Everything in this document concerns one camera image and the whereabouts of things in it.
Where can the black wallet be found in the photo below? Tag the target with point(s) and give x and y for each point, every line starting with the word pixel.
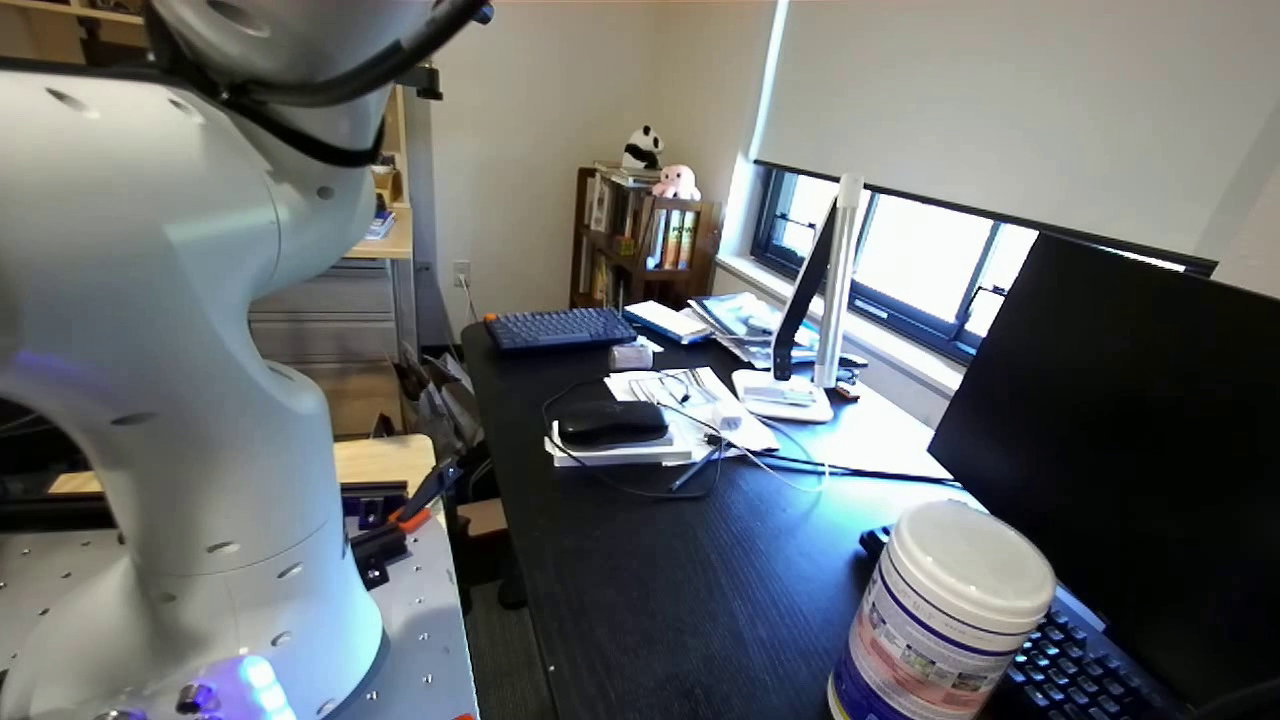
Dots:
pixel 610 423

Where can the small white box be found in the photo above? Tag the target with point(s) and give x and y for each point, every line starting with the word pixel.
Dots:
pixel 634 352

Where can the tall wooden shelf unit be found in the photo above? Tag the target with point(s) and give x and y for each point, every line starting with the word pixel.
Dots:
pixel 390 240

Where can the printed white papers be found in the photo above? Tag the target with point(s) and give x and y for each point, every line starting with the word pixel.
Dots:
pixel 693 397

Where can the panda plush toy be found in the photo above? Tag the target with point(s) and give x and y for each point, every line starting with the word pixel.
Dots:
pixel 643 151

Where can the grey metal pole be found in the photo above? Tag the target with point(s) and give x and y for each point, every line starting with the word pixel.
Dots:
pixel 424 203

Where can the black keyboard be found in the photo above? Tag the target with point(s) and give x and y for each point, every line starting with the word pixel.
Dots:
pixel 1082 664

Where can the white wall outlet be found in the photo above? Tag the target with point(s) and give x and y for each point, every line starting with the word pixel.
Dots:
pixel 461 272

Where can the white monitor on stand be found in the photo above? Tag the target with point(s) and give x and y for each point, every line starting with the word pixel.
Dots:
pixel 836 292

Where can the open magazine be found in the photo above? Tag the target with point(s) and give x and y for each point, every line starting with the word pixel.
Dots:
pixel 746 324

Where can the black framed window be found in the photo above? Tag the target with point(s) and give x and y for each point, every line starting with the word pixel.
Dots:
pixel 923 260

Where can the large white paper sheet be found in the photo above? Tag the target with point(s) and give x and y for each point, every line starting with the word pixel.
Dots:
pixel 866 432

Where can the light wooden board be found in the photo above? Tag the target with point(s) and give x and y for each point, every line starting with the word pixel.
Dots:
pixel 386 462

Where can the white roller blind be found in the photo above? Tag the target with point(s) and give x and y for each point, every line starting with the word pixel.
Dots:
pixel 1042 106

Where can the pink plush toy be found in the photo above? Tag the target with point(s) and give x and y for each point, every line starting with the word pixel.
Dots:
pixel 676 180

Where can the white drawer cabinet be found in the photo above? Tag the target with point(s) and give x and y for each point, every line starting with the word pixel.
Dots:
pixel 341 315

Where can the small wooden bookshelf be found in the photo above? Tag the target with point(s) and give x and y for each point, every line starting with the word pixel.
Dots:
pixel 643 247

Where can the large black monitor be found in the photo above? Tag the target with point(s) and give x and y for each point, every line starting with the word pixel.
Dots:
pixel 1135 440

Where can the black mounting bar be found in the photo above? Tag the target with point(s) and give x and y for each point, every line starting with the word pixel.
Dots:
pixel 424 83

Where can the white wipes bottle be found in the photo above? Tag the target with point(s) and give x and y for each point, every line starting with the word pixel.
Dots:
pixel 932 614

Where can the stack of white books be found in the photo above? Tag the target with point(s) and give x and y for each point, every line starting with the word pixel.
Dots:
pixel 664 322

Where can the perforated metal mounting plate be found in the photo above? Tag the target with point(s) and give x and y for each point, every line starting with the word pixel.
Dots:
pixel 423 640

